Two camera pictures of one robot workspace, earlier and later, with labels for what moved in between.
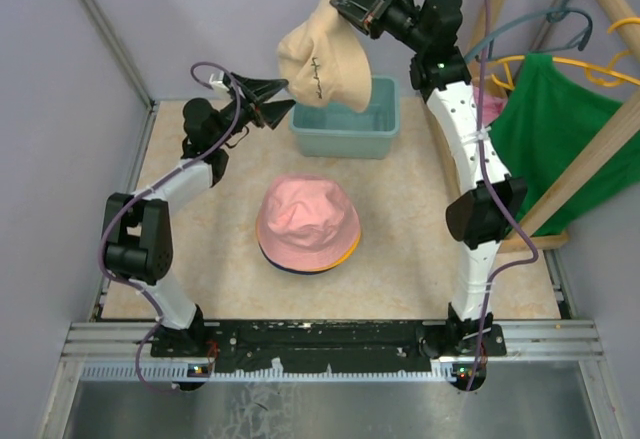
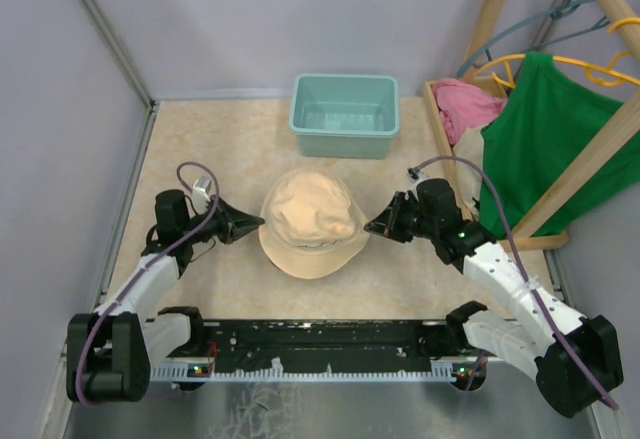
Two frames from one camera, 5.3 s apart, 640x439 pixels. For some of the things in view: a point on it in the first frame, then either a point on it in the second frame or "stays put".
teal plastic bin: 332,130 stays put
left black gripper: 258,91 to 233,224
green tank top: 547,126 stays put
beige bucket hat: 324,60 to 314,227
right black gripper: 367,9 to 387,223
